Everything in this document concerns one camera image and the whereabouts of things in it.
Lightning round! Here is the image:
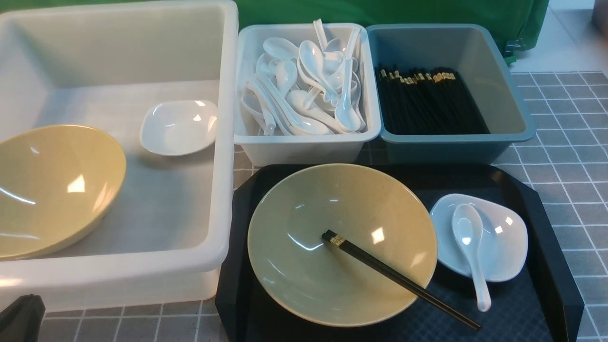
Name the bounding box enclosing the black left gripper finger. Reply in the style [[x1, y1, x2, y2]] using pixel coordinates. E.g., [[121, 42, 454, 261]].
[[0, 294, 46, 342]]

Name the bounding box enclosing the green-yellow noodle bowl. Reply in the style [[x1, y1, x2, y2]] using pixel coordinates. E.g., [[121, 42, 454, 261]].
[[247, 164, 438, 327]]

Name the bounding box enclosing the black chopsticks pair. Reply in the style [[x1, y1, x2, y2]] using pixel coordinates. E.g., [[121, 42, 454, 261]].
[[322, 230, 482, 331]]

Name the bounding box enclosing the white ceramic soup spoon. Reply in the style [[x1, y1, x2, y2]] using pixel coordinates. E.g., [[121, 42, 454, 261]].
[[452, 204, 492, 312]]

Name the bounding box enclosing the white square side dish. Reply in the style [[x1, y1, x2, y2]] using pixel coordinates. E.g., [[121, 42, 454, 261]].
[[430, 193, 528, 282]]

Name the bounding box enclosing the yellow noodle bowl in tub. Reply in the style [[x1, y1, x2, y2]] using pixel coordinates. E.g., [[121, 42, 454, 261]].
[[0, 125, 127, 260]]

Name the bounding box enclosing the large white plastic tub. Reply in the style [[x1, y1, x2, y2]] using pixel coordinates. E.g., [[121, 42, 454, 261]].
[[1, 0, 238, 312]]

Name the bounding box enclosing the white square dish in tub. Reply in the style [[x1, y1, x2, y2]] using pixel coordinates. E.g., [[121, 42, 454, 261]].
[[139, 100, 219, 156]]

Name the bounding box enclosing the white spoon bin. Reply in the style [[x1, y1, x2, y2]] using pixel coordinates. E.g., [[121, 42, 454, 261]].
[[234, 22, 381, 167]]

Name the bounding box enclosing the pile of white spoons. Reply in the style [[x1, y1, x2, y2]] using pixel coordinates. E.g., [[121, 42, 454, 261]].
[[239, 19, 367, 136]]

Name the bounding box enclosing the bundle of black chopsticks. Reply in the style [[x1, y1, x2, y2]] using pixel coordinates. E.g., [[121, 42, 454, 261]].
[[374, 64, 490, 135]]

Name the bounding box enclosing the blue chopstick bin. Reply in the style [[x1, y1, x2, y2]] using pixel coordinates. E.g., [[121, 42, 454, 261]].
[[367, 23, 536, 164]]

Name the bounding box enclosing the black serving tray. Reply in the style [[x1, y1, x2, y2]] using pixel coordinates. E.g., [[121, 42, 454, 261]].
[[215, 164, 584, 342]]

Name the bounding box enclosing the green cloth backdrop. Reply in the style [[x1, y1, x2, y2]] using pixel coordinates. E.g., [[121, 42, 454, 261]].
[[236, 0, 549, 64]]

